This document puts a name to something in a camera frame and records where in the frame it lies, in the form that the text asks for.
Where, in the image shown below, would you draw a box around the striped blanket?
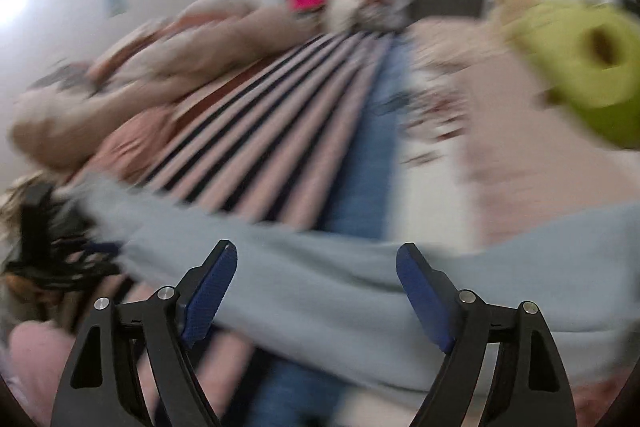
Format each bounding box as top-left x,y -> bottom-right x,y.
60,29 -> 416,427

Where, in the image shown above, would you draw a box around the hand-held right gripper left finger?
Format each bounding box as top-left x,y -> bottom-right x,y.
50,240 -> 238,427

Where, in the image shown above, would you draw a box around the green plush toy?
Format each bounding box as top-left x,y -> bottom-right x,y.
500,0 -> 640,148

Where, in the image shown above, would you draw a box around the printed white bedsheet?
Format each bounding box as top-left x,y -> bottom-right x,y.
370,19 -> 640,258

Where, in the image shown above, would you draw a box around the beige plush blanket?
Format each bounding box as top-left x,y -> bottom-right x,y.
10,0 -> 321,178

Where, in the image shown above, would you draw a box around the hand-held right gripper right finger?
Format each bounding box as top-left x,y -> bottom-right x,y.
396,243 -> 577,427

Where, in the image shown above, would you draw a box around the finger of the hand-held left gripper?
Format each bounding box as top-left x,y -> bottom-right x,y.
60,239 -> 126,280

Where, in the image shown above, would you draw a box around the light blue pants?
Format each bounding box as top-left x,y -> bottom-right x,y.
75,172 -> 640,395

